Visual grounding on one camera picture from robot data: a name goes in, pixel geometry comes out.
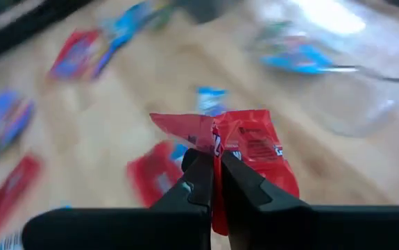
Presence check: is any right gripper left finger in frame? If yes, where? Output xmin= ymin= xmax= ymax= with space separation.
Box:
xmin=21 ymin=148 xmax=216 ymax=250

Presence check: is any blue Haribo gummy bag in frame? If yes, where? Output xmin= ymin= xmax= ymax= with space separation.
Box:
xmin=254 ymin=20 xmax=335 ymax=76

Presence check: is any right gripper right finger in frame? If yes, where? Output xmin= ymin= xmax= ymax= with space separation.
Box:
xmin=221 ymin=150 xmax=399 ymax=250

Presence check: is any red Twizzlers packet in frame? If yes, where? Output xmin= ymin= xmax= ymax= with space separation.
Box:
xmin=48 ymin=29 xmax=103 ymax=81
xmin=0 ymin=154 xmax=43 ymax=246
xmin=149 ymin=109 xmax=300 ymax=237
xmin=126 ymin=140 xmax=186 ymax=208

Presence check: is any clear plastic bin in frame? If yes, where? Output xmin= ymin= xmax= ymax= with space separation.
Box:
xmin=247 ymin=0 xmax=399 ymax=138

